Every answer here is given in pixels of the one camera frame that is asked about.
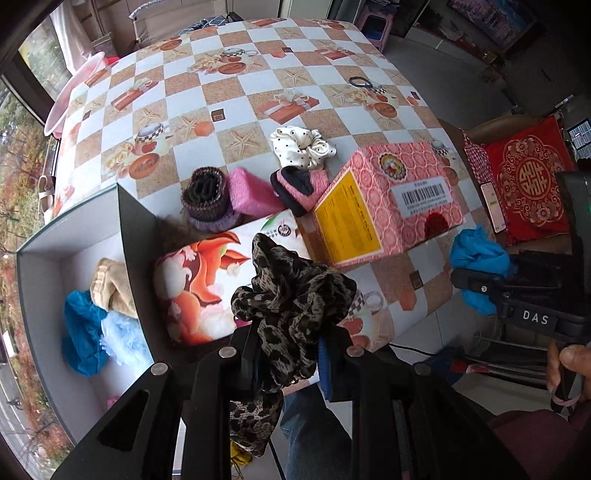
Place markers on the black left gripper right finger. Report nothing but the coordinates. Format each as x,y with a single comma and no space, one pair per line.
350,373

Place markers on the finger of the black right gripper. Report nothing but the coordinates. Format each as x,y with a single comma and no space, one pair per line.
488,284

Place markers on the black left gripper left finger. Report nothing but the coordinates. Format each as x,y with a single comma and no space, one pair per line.
224,374

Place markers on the blue cloth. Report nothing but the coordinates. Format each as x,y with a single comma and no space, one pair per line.
81,346
472,249

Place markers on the leopard print scrunchie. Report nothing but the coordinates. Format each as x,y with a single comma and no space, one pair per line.
290,301

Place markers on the beige knitted sock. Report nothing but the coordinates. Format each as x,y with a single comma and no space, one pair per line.
110,288

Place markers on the purple brown knitted hat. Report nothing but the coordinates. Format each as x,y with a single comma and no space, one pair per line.
207,201

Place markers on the pink sponge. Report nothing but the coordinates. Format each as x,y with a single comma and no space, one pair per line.
251,195

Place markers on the white dotted scrunchie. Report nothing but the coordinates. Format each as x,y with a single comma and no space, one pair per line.
299,147

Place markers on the right hand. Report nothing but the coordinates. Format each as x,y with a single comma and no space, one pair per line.
573,358

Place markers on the orange tissue pack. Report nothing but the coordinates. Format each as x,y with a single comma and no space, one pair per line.
194,284

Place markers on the light blue fluffy item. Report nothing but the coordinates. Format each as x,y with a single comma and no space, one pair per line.
123,340

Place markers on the pink patterned cardboard box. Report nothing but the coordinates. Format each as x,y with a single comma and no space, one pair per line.
386,200

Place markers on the red embroidered cushion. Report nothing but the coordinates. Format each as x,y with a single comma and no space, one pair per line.
524,166

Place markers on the black white storage box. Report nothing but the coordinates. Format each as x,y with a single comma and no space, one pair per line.
61,258

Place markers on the checkered tablecloth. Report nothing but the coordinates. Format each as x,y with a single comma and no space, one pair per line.
212,97

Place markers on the pink plastic stool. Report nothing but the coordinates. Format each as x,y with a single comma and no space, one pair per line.
375,26

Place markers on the beige folding chair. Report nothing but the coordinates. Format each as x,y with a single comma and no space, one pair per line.
154,21

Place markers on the plaid cloth on chair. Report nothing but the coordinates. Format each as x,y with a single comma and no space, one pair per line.
214,21

